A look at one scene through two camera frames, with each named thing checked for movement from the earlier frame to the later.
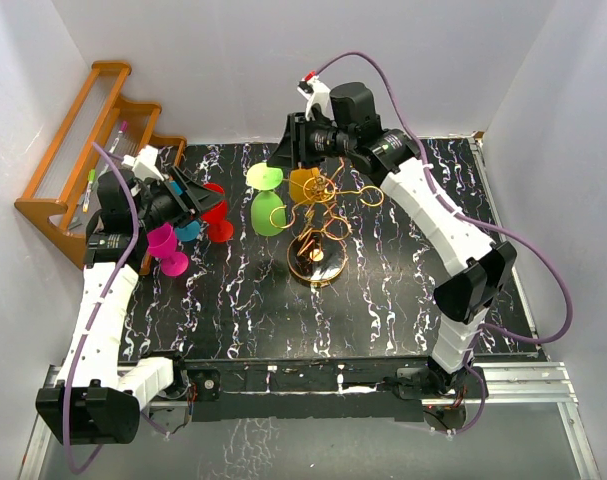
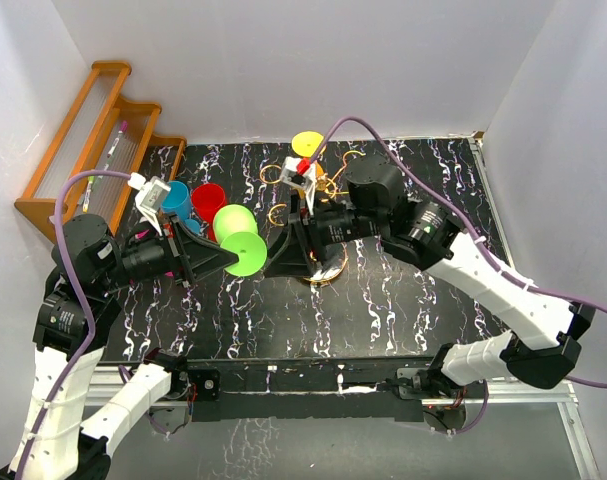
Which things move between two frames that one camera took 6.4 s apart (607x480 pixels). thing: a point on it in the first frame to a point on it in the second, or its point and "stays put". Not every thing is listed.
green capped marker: (91, 179) stays put
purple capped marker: (121, 130) stays put
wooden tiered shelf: (101, 126) stays put
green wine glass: (268, 212) to (236, 230)
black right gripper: (286, 154) to (292, 258)
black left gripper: (194, 198) to (198, 257)
